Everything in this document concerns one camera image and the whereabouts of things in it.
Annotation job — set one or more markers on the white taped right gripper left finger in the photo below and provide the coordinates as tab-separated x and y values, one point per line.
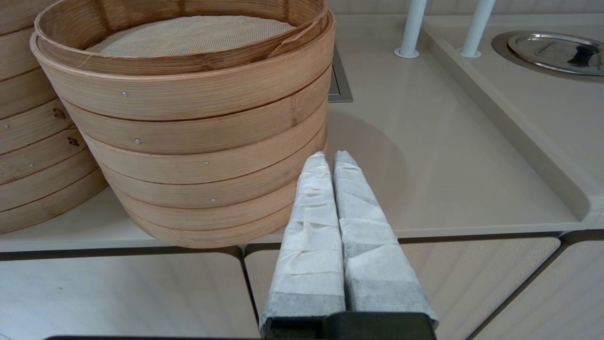
311	245

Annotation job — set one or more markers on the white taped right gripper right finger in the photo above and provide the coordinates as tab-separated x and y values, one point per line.
373	255

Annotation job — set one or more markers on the large bamboo steamer stack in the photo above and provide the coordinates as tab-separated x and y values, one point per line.
188	141

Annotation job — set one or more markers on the beige steamer liner cloth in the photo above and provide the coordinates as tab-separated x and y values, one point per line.
188	35

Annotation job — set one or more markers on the round steel lid black knob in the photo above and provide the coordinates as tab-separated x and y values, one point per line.
547	52

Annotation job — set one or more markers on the small bamboo steamer stack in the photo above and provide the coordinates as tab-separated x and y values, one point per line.
33	141

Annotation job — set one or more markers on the beige cabinet front panel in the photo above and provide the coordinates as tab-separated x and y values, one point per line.
118	297
566	297

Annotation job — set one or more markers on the thin white pole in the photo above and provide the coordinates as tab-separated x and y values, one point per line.
412	28
476	28

